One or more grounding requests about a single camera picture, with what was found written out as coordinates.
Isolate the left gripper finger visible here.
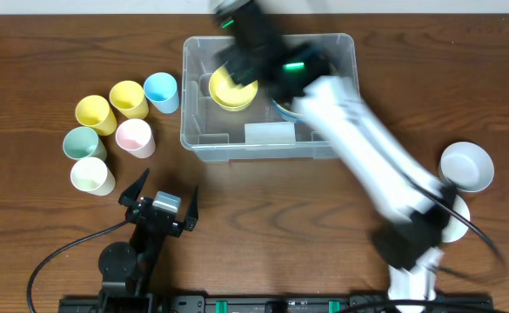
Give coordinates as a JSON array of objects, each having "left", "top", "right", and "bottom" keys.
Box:
[
  {"left": 118, "top": 168, "right": 150, "bottom": 207},
  {"left": 184, "top": 186, "right": 198, "bottom": 231}
]

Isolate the yellow small bowl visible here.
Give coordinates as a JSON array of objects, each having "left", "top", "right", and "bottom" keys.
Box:
[{"left": 209, "top": 66, "right": 258, "bottom": 111}]

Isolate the dark blue bowl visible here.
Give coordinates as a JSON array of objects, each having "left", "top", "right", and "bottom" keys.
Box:
[{"left": 271, "top": 98, "right": 301, "bottom": 123}]

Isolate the white small bowl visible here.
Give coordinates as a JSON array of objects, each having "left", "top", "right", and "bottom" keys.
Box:
[{"left": 442, "top": 196, "right": 471, "bottom": 243}]

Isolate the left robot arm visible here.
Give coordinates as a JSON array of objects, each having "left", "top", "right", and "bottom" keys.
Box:
[{"left": 98, "top": 170, "right": 198, "bottom": 296}]

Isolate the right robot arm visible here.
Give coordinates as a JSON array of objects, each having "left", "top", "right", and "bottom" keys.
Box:
[{"left": 213, "top": 1, "right": 457, "bottom": 300}]

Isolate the clear plastic storage container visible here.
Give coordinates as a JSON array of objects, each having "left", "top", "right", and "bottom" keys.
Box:
[{"left": 180, "top": 36, "right": 337, "bottom": 163}]

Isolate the white label in container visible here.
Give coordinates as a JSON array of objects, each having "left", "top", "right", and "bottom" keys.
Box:
[{"left": 244, "top": 122, "right": 296, "bottom": 144}]

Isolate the cream white plastic cup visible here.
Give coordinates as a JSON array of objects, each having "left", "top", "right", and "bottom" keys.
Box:
[{"left": 70, "top": 156, "right": 116, "bottom": 196}]

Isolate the pink plastic cup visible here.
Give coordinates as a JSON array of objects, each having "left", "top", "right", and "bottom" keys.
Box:
[{"left": 115, "top": 119, "right": 156, "bottom": 159}]

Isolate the mint green plastic cup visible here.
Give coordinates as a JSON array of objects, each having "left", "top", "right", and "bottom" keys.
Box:
[{"left": 63, "top": 126, "right": 107, "bottom": 161}]

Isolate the yellow plastic cup left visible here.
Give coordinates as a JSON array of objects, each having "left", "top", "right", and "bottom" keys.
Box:
[{"left": 75, "top": 95, "right": 117, "bottom": 136}]

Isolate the yellow plastic cup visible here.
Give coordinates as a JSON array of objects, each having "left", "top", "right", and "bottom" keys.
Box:
[
  {"left": 75, "top": 95, "right": 117, "bottom": 136},
  {"left": 109, "top": 80, "right": 149, "bottom": 119}
]

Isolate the yellow plastic cup upper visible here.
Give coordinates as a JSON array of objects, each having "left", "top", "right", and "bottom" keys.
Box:
[{"left": 109, "top": 80, "right": 149, "bottom": 119}]

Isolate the light blue plastic cup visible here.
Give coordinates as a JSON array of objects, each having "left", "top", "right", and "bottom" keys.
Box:
[{"left": 144, "top": 72, "right": 180, "bottom": 114}]

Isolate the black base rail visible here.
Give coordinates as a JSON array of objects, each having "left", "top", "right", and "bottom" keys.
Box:
[{"left": 57, "top": 294, "right": 494, "bottom": 313}]

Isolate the left black cable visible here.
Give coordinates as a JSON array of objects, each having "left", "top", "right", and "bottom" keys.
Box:
[{"left": 26, "top": 219, "right": 131, "bottom": 313}]

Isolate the black cable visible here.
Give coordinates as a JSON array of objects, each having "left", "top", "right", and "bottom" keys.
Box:
[
  {"left": 405, "top": 173, "right": 507, "bottom": 279},
  {"left": 26, "top": 219, "right": 131, "bottom": 313}
]

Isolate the right black cable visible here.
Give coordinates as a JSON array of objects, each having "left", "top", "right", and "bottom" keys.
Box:
[{"left": 405, "top": 173, "right": 507, "bottom": 279}]

